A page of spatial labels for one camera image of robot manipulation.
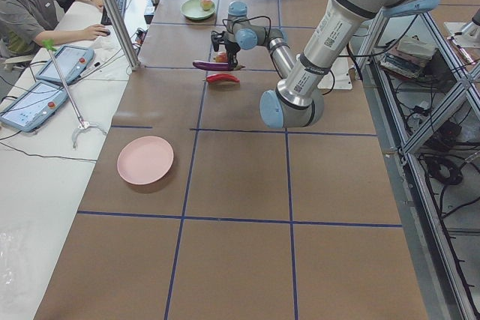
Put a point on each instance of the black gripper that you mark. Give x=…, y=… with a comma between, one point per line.
x=231, y=49

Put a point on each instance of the red yellow pomegranate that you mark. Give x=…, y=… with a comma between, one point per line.
x=221, y=57

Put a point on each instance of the green plate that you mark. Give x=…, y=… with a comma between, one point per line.
x=191, y=10

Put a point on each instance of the lower teach pendant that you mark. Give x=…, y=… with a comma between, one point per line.
x=29, y=111

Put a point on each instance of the pink plate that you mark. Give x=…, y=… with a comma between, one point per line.
x=145, y=160

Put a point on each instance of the peach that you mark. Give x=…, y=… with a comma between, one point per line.
x=206, y=5

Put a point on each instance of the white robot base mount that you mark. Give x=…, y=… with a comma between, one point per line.
x=339, y=78

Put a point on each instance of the reach grabber tool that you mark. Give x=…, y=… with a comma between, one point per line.
x=84, y=125

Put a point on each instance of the seated person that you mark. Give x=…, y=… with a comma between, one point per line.
x=26, y=23

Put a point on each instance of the upper teach pendant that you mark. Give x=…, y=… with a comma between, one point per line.
x=72, y=61

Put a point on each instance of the black keyboard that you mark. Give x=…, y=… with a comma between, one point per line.
x=121, y=5

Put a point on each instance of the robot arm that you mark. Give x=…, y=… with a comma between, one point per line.
x=297, y=101

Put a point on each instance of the aluminium frame post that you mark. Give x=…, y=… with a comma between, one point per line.
x=122, y=34

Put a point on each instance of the teach pendant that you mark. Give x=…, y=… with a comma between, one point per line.
x=29, y=111
x=72, y=61

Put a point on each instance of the red chili pepper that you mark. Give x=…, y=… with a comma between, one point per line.
x=221, y=77

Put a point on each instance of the purple eggplant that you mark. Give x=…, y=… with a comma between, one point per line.
x=216, y=66

